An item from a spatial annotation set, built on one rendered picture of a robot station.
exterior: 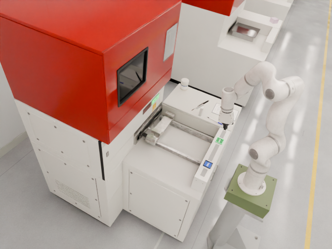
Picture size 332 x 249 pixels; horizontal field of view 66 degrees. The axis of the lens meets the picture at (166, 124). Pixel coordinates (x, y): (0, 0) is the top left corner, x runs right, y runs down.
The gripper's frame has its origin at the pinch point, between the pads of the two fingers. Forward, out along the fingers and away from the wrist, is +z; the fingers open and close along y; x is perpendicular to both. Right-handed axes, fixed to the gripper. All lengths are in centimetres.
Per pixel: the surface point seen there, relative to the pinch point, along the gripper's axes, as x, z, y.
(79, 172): -66, 20, -88
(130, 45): -45, -74, -39
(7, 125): -39, 36, -219
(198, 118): 15.2, 11.3, -26.9
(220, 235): -30, 94, 11
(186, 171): -28.5, 26.3, -18.5
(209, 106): 33.1, 10.4, -23.9
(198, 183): -40.0, 20.2, -5.0
